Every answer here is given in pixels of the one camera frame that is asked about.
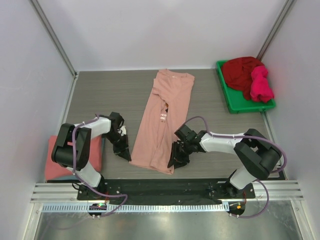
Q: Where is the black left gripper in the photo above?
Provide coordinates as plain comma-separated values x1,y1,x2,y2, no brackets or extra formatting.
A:
103,131,132,161

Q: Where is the pink printed t shirt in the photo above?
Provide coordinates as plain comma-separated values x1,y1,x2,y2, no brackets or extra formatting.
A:
130,69,195,175

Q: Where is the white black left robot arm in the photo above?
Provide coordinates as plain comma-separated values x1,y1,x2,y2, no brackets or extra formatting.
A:
51,112,132,200

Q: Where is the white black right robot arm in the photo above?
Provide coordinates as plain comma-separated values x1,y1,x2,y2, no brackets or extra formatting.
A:
167,124,282,198

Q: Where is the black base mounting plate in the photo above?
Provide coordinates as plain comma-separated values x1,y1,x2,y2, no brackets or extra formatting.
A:
76,177,256,201

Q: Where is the folded salmon t shirt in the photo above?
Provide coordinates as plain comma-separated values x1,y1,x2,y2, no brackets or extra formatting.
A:
44,134,103,180

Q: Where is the green plastic bin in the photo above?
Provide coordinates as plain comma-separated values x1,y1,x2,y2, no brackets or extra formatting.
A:
215,60,276,114

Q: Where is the dark red t shirt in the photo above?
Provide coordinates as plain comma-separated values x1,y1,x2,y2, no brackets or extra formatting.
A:
221,56,264,100

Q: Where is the magenta t shirt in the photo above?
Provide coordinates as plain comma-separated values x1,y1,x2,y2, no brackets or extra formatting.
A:
250,65,275,103

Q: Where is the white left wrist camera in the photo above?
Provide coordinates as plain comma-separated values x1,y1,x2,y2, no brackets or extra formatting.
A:
118,125,127,136

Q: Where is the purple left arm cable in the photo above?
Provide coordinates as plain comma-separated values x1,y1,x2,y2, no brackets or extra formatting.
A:
71,113,128,217

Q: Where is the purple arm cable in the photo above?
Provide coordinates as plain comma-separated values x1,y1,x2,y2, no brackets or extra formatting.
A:
71,113,128,217
183,116,288,219

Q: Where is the white slotted cable duct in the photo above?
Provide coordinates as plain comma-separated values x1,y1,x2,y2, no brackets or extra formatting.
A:
42,202,229,214

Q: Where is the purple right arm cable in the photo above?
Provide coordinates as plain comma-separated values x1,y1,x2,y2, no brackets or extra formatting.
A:
183,116,288,219

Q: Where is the aluminium front frame rail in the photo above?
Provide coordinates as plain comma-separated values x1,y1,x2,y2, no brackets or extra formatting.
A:
30,180,304,203

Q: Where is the left aluminium corner post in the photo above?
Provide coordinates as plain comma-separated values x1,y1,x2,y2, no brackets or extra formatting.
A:
29,0,77,79

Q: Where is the aluminium corner post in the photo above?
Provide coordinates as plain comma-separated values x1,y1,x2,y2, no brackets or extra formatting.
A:
256,0,297,61
29,0,77,79

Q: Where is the right aluminium corner post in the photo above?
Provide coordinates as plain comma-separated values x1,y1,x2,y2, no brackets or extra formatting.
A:
256,0,297,61

